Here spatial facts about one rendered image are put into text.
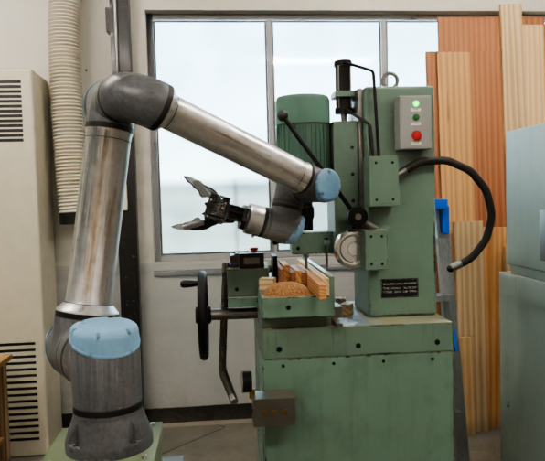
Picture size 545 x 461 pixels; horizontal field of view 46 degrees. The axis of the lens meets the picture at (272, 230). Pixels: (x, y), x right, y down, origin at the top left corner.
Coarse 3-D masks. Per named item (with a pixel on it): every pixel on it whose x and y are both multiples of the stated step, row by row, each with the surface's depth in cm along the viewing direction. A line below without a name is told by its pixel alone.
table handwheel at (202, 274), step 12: (204, 276) 200; (204, 288) 195; (204, 300) 193; (204, 312) 192; (216, 312) 205; (228, 312) 205; (240, 312) 205; (252, 312) 205; (204, 324) 192; (204, 336) 192; (204, 348) 195
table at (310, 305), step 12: (228, 300) 201; (240, 300) 201; (252, 300) 202; (264, 300) 181; (276, 300) 181; (288, 300) 181; (300, 300) 181; (312, 300) 182; (324, 300) 182; (264, 312) 181; (276, 312) 181; (288, 312) 181; (300, 312) 182; (312, 312) 182; (324, 312) 182
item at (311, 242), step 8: (304, 232) 204; (312, 232) 204; (320, 232) 204; (328, 232) 204; (304, 240) 204; (312, 240) 204; (320, 240) 204; (296, 248) 203; (304, 248) 204; (312, 248) 204; (320, 248) 204; (328, 248) 205; (304, 256) 207
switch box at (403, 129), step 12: (408, 96) 191; (420, 96) 191; (396, 108) 194; (408, 108) 191; (396, 120) 194; (408, 120) 191; (420, 120) 191; (396, 132) 195; (408, 132) 191; (396, 144) 195; (408, 144) 191
